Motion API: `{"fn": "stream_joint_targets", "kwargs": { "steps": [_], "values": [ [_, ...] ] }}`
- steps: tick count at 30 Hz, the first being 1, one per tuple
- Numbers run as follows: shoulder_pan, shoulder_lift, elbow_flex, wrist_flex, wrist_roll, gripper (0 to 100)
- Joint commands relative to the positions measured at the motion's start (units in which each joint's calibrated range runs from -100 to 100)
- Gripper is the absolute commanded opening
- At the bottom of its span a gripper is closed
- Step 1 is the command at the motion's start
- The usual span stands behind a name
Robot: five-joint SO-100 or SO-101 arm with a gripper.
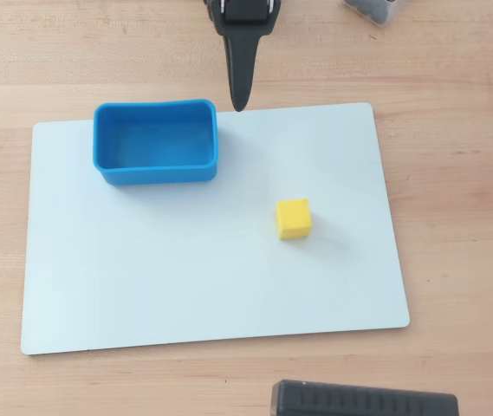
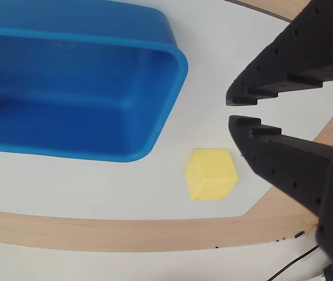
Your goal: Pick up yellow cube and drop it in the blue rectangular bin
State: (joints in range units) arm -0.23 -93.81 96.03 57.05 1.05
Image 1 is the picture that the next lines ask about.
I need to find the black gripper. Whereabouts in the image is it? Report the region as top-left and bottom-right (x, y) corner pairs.
(203, 0), (282, 113)

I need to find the yellow cube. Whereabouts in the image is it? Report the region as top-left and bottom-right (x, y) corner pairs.
(275, 198), (313, 241)

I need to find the white rectangular board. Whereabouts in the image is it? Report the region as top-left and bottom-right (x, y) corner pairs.
(20, 101), (411, 356)

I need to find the black ribbed device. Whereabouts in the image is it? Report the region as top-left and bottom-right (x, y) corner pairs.
(269, 379), (460, 416)

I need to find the blue rectangular bin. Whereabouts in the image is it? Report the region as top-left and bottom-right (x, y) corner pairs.
(92, 98), (218, 187)

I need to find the clear plastic container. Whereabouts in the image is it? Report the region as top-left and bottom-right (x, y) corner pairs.
(341, 0), (408, 29)

